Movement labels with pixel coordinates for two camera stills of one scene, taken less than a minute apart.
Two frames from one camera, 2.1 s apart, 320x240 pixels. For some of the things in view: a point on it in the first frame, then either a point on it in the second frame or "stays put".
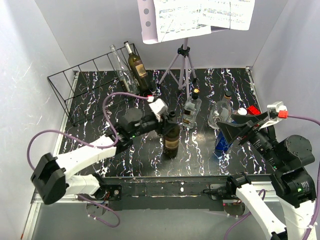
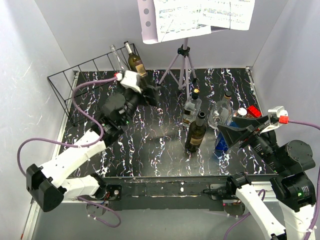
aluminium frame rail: (37, 198) stays put
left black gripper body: (161, 128) → (145, 98)
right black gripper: (231, 131) stays put
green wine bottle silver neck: (171, 139) → (195, 134)
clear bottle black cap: (192, 105) stays put
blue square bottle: (221, 143) stays put
